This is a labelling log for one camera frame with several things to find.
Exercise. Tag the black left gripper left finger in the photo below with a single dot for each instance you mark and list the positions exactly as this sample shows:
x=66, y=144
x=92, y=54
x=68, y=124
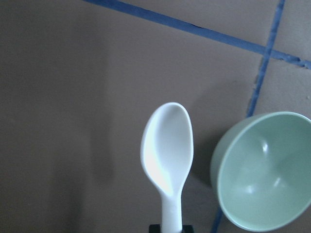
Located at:
x=154, y=229

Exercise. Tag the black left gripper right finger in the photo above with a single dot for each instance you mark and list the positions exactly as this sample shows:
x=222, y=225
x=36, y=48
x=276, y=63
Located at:
x=187, y=229

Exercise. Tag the white plastic spoon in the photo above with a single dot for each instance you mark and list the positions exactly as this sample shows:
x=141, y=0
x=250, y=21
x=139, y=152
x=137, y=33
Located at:
x=166, y=155

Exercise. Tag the light green bowl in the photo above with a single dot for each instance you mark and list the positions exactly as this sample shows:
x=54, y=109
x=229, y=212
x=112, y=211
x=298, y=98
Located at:
x=260, y=171

